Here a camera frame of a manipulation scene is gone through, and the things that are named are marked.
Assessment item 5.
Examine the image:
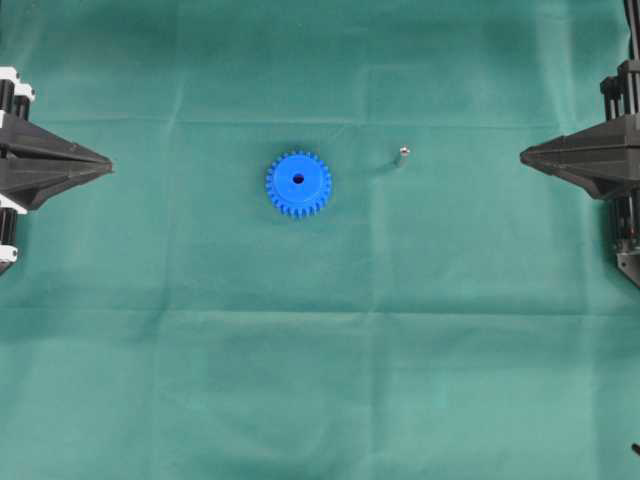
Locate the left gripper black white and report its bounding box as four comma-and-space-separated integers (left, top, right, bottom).
0, 66, 114, 275

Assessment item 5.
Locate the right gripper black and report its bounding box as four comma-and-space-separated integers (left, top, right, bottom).
520, 59, 639, 285

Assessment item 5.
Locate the small silver metal shaft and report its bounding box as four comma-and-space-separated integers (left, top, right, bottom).
395, 145, 411, 168

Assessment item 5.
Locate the blue plastic gear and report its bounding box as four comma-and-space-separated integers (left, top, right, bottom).
265, 150, 333, 219

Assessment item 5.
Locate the green cloth mat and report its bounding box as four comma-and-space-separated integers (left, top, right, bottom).
1, 1, 639, 479

